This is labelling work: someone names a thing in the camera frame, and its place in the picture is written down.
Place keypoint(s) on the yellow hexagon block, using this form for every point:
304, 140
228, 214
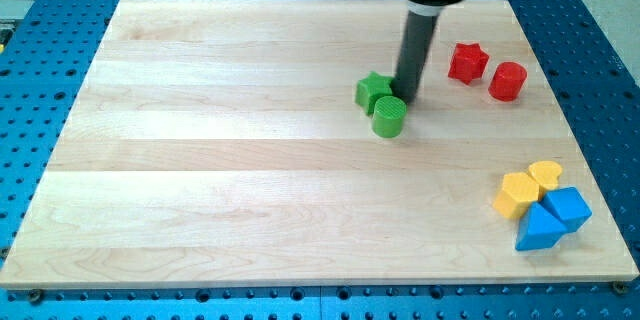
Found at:
516, 194

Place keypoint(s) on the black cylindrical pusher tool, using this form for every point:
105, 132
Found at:
413, 53

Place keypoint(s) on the blue triangle block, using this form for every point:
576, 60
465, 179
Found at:
538, 229

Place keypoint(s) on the yellow heart block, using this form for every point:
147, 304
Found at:
546, 174

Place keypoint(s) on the green star block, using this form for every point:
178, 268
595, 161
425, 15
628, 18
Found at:
370, 89

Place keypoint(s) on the green cylinder block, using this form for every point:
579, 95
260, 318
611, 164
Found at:
388, 116

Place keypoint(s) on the blue cube block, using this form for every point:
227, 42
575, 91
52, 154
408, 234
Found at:
568, 206

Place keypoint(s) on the red cylinder block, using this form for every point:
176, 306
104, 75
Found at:
507, 81

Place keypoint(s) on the red star block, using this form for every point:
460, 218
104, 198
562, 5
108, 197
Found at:
468, 62

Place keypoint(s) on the wooden board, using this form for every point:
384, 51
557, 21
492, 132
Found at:
217, 143

